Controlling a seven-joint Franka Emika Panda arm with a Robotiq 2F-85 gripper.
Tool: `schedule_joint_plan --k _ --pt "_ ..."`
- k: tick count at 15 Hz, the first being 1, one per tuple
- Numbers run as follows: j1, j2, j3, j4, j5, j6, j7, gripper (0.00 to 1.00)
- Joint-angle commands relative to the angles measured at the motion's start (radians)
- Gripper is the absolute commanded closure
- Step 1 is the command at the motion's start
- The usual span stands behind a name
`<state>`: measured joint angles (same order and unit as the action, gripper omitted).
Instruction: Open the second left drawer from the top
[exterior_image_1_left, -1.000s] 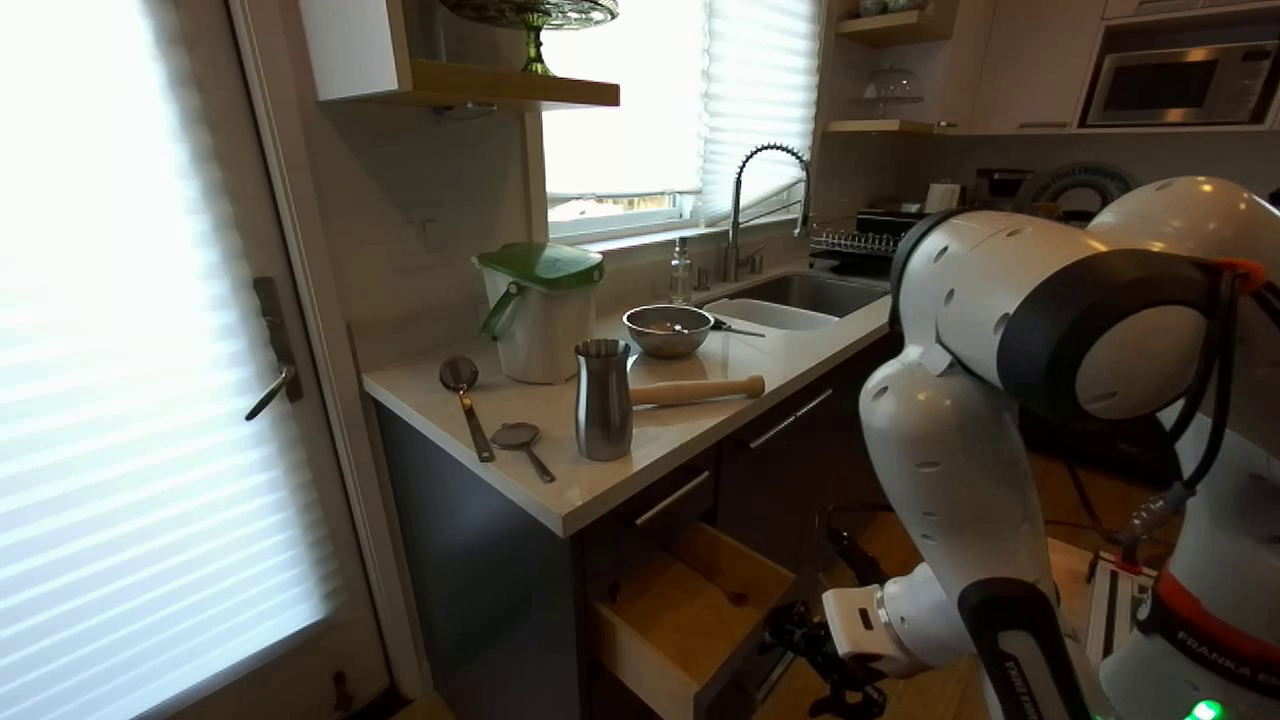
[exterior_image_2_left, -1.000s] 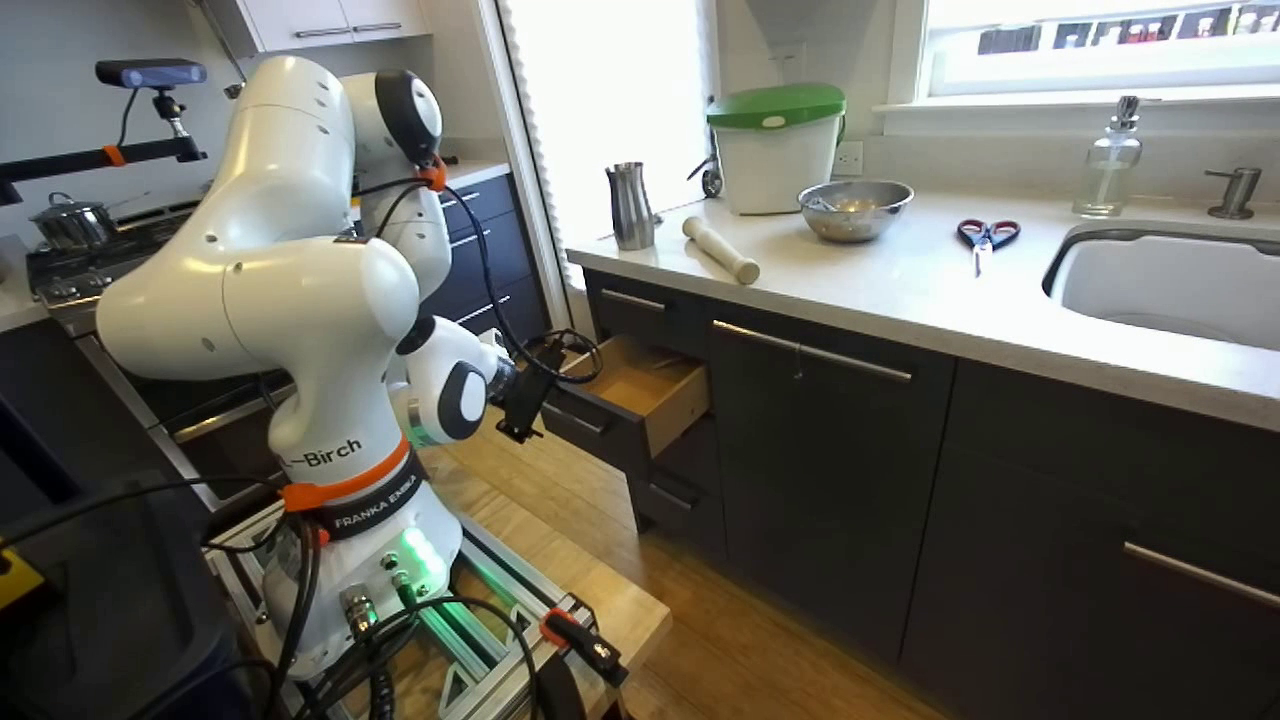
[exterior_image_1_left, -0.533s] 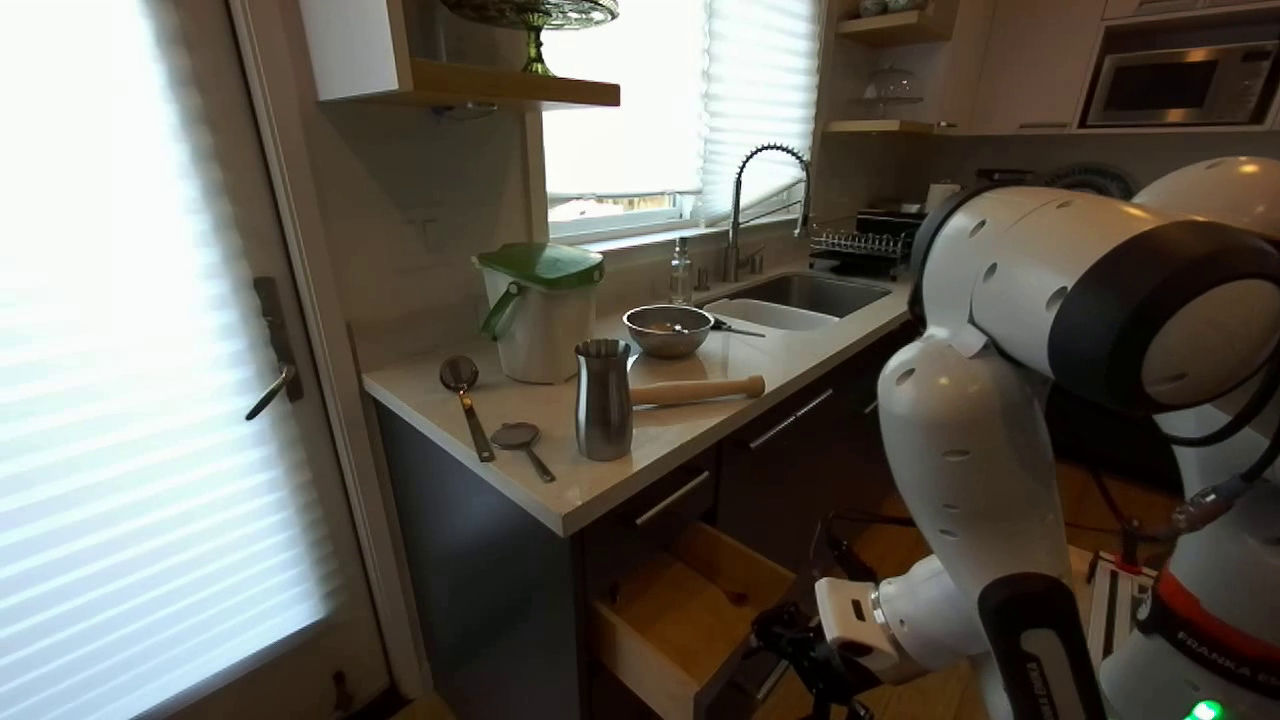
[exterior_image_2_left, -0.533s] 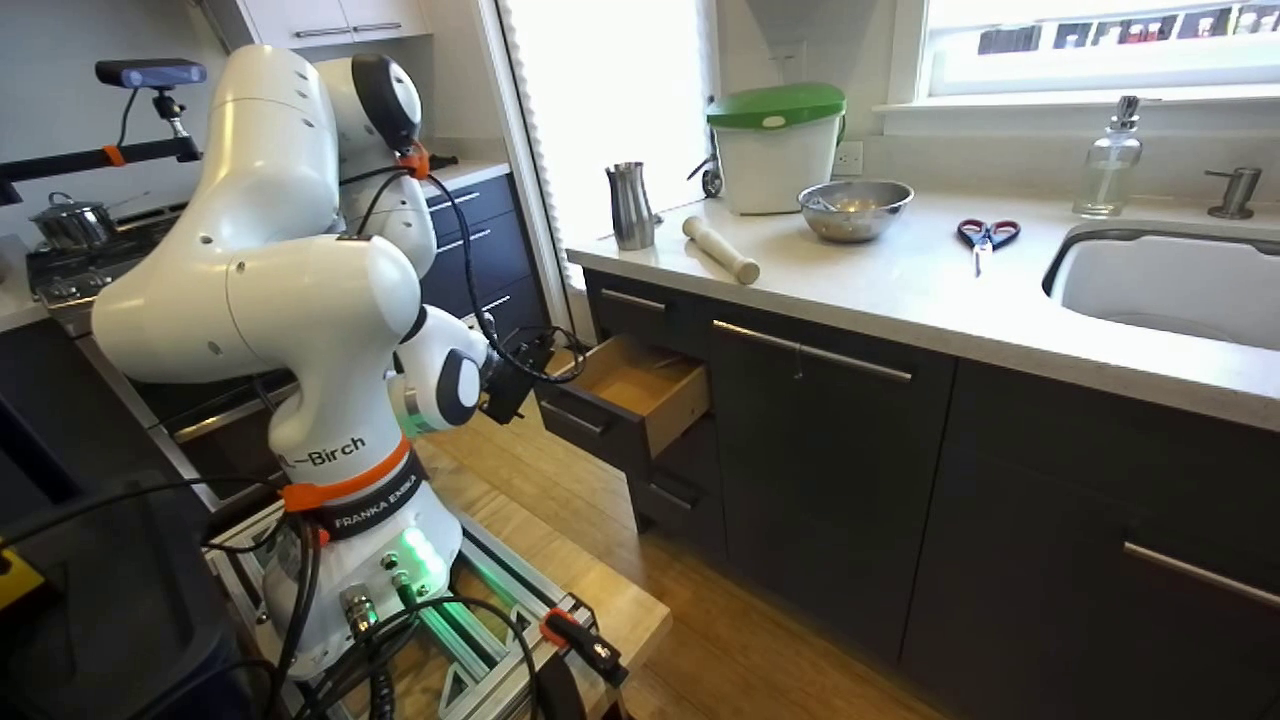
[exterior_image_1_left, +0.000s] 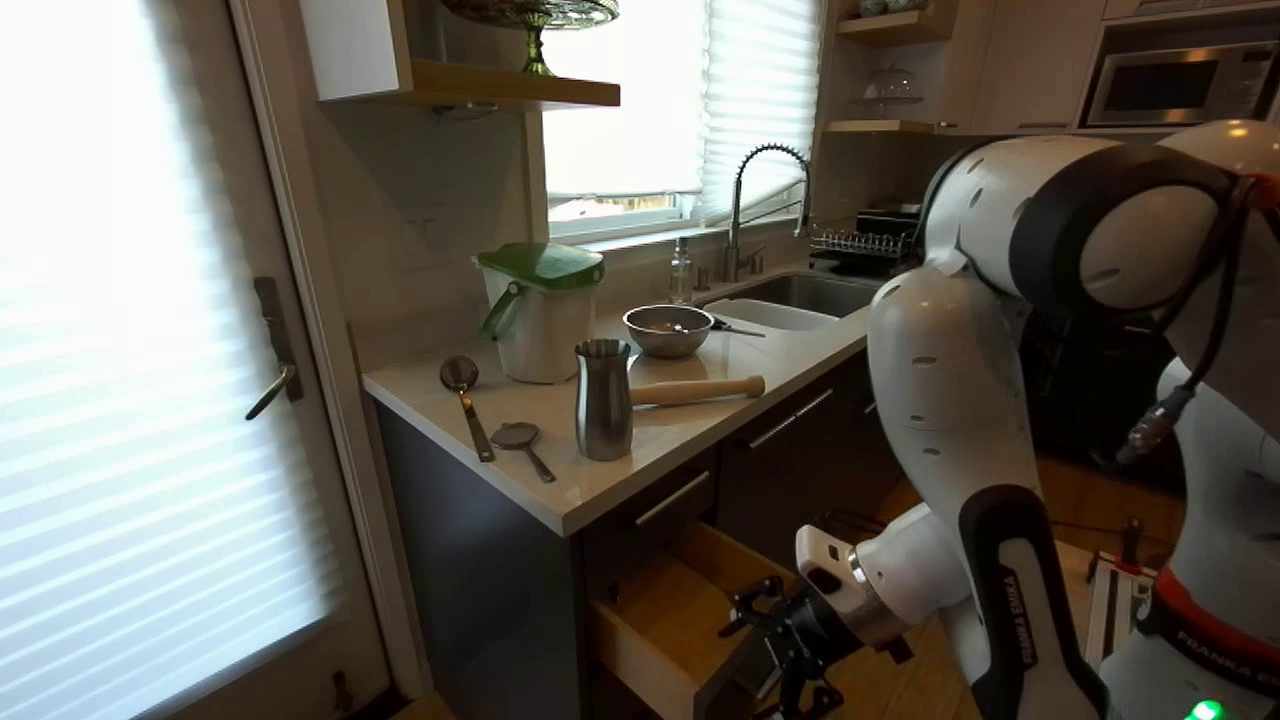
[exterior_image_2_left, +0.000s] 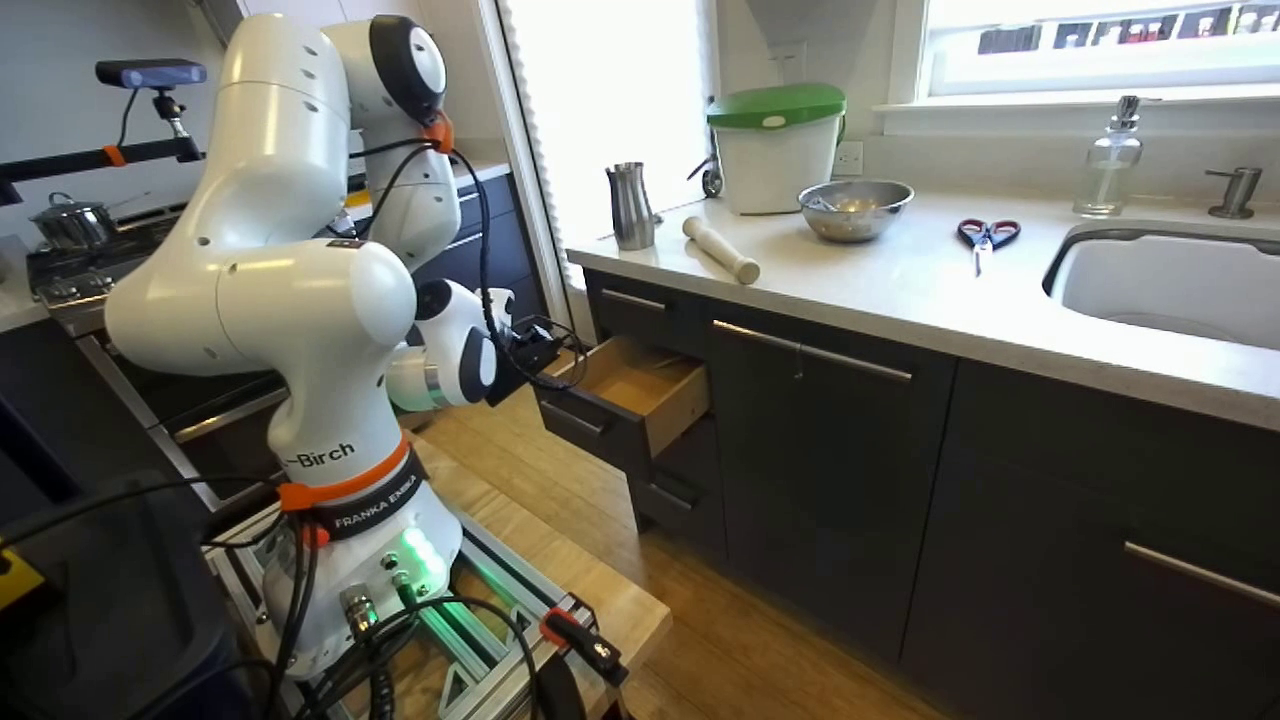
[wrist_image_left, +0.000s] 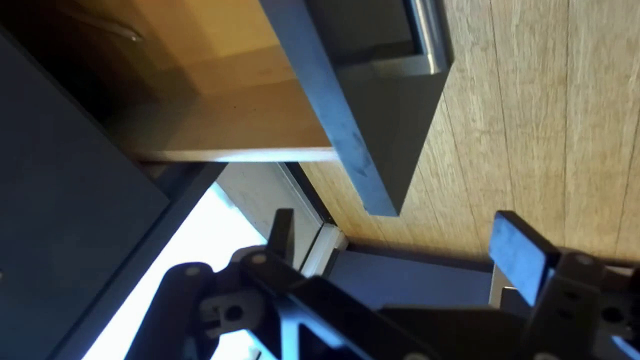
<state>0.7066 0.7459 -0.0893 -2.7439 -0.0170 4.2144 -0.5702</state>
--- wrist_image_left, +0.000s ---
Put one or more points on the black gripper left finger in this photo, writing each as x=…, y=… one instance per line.
x=286, y=286

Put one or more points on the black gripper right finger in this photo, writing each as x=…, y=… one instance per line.
x=522, y=256

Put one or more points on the dark drawer with wooden interior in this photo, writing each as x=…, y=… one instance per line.
x=253, y=101

